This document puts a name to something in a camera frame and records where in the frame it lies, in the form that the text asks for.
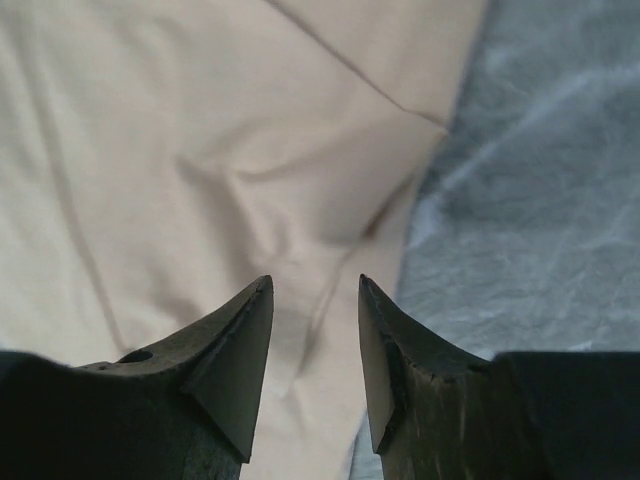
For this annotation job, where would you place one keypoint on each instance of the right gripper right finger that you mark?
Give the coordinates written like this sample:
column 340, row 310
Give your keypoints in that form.
column 438, row 412

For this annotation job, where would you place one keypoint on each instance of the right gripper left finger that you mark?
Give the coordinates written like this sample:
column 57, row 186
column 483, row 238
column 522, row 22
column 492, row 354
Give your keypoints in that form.
column 184, row 407

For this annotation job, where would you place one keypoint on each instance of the beige t shirt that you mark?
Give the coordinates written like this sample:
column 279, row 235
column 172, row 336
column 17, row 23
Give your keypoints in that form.
column 158, row 156

